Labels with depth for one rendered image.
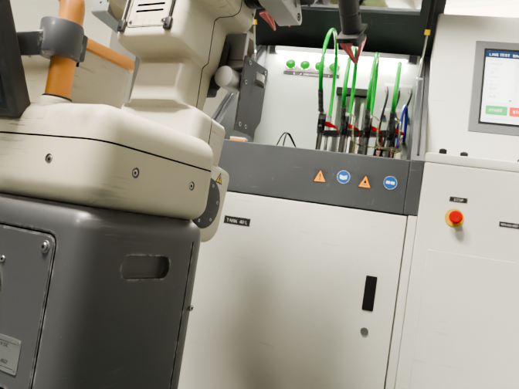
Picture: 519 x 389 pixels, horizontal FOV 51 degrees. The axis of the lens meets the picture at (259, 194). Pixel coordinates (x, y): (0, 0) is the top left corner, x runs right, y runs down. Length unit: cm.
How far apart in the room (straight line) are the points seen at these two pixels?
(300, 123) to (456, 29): 67
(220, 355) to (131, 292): 103
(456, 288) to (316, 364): 46
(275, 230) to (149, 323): 95
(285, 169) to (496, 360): 80
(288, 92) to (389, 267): 96
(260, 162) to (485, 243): 69
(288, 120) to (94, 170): 166
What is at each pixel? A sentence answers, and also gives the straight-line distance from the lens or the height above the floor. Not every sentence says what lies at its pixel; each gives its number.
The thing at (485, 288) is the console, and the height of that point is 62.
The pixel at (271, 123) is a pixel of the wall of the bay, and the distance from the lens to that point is 226.
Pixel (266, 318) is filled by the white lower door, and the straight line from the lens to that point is 167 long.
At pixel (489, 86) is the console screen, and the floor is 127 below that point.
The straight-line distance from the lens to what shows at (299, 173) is 165.
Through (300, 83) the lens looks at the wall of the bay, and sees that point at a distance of 228.
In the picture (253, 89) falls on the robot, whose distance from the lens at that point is 119.
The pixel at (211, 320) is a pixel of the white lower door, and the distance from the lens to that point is 172.
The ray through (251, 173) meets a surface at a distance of 168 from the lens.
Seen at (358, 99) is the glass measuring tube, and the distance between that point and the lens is 220.
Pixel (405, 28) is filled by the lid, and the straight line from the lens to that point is 223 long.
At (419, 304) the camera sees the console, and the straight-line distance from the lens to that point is 163.
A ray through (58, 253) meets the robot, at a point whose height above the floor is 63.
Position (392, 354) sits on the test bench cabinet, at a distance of 165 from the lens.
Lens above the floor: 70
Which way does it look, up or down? 3 degrees up
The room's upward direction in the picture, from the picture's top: 9 degrees clockwise
